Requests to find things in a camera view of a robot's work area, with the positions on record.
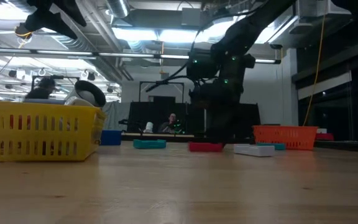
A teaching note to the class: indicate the teal rectangular case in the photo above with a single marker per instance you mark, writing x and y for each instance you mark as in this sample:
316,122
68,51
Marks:
149,144
278,146

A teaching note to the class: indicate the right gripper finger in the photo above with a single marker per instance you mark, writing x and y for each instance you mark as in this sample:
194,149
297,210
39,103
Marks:
229,124
214,124

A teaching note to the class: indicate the red rectangular case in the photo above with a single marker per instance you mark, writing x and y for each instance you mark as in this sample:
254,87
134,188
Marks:
204,147

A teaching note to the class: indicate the person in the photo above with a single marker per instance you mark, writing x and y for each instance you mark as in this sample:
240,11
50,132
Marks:
40,91
169,124

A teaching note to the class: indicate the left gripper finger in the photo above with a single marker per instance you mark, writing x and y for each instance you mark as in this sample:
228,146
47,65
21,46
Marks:
33,25
67,28

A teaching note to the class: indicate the round silver air duct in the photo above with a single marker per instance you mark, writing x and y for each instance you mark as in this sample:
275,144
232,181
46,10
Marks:
118,7

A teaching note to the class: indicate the small white background box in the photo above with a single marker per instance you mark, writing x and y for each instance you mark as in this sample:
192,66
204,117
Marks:
322,130

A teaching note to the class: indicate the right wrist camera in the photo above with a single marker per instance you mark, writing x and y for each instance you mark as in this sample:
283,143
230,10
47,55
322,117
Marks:
202,67

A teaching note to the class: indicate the yellow plastic basket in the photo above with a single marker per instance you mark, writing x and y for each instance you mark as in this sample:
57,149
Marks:
42,135

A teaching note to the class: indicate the black ceiling camera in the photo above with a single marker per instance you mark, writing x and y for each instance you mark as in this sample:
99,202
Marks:
275,46

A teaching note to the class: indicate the dark blue rectangular block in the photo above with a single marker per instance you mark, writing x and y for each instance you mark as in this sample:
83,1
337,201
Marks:
110,137

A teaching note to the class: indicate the red dual USB charger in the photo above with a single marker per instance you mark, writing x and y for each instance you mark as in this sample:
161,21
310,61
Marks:
20,122

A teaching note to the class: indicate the black equipment station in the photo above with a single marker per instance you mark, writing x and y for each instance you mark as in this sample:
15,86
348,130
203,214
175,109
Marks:
250,115

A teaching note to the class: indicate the grey cloth cover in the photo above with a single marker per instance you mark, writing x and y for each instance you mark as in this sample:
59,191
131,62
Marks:
117,115

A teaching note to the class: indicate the long linear light bar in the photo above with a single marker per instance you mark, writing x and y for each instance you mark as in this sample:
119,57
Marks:
126,55

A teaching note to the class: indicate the orange plastic basket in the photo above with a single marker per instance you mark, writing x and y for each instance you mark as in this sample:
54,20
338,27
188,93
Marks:
284,138

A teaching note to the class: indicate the red background box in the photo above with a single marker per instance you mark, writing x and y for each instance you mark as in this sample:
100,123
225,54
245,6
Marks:
325,137

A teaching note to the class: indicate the white rectangular case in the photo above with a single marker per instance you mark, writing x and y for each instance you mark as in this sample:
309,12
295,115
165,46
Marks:
253,151

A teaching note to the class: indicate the grey wall vent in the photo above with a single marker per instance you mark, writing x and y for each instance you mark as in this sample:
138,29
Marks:
165,75

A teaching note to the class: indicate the black aluminium table frame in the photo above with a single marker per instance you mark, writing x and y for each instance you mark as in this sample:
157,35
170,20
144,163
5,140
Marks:
172,139

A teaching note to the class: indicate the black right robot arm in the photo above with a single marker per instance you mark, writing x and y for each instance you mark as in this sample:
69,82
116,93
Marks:
253,28

